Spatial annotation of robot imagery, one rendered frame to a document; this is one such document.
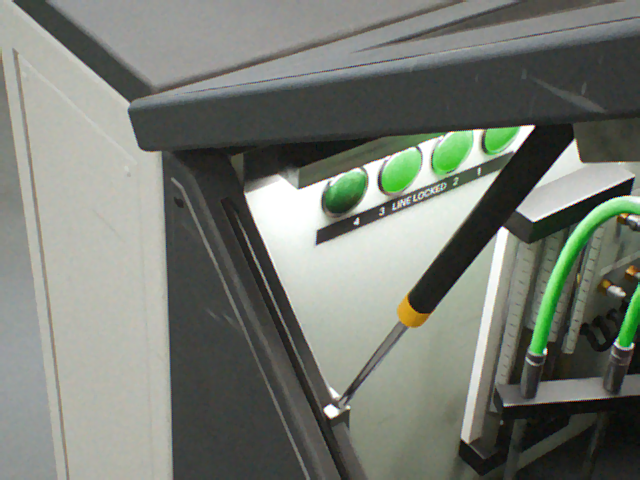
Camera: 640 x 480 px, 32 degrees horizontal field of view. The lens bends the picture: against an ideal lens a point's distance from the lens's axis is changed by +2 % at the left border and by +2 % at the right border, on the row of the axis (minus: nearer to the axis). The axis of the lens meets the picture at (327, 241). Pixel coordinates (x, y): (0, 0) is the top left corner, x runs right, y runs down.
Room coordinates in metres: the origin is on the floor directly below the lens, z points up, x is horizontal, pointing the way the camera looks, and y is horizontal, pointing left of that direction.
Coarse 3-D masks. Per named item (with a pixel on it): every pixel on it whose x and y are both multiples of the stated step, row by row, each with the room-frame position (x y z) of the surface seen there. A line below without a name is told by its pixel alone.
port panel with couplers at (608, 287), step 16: (608, 224) 0.99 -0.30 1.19; (624, 224) 0.99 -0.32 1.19; (608, 240) 0.99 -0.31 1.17; (624, 240) 1.01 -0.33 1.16; (608, 256) 1.00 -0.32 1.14; (624, 256) 1.02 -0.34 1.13; (608, 272) 1.00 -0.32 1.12; (624, 272) 1.02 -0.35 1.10; (592, 288) 0.99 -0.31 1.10; (608, 288) 0.99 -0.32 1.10; (624, 288) 1.03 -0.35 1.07; (592, 304) 1.00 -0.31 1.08; (608, 304) 1.02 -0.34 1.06
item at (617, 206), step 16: (608, 208) 0.75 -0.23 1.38; (624, 208) 0.73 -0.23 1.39; (592, 224) 0.77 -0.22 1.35; (576, 240) 0.78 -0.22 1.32; (560, 256) 0.80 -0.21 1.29; (576, 256) 0.79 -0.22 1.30; (560, 272) 0.80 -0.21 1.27; (560, 288) 0.80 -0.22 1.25; (544, 304) 0.81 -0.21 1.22; (544, 320) 0.81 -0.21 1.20; (544, 336) 0.81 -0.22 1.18; (528, 352) 0.81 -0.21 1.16; (544, 352) 0.81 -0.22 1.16
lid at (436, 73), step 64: (512, 0) 0.70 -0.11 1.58; (576, 0) 0.70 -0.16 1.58; (320, 64) 0.57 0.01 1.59; (384, 64) 0.48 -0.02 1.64; (448, 64) 0.44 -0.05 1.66; (512, 64) 0.41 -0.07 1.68; (576, 64) 0.39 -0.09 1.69; (192, 128) 0.61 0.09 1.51; (256, 128) 0.55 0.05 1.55; (320, 128) 0.51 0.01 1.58; (384, 128) 0.47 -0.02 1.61; (448, 128) 0.44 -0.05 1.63; (576, 128) 0.41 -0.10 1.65
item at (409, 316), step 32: (544, 128) 0.43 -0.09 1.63; (512, 160) 0.45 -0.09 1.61; (544, 160) 0.44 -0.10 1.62; (512, 192) 0.45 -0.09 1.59; (480, 224) 0.46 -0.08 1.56; (448, 256) 0.48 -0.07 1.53; (416, 288) 0.50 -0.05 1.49; (448, 288) 0.49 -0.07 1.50; (416, 320) 0.50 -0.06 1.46; (384, 352) 0.52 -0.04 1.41; (352, 384) 0.55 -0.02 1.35
